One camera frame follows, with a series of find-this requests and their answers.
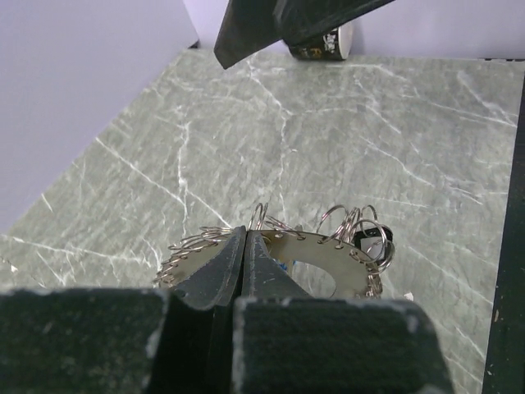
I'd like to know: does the black white tape roll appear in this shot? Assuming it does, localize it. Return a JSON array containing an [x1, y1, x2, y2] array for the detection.
[[288, 21, 354, 61]]

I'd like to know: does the black key tag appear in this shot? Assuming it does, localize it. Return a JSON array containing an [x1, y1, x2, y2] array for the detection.
[[353, 226, 395, 265]]

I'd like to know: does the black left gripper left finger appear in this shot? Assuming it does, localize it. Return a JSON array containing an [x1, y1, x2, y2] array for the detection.
[[1, 227, 247, 393]]

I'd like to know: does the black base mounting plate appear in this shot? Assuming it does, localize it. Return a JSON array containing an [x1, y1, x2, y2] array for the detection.
[[482, 57, 525, 394]]

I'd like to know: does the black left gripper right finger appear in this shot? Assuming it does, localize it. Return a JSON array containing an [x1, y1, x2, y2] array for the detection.
[[231, 231, 453, 393]]

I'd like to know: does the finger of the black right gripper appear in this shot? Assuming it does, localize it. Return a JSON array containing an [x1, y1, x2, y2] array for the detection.
[[213, 0, 389, 69]]

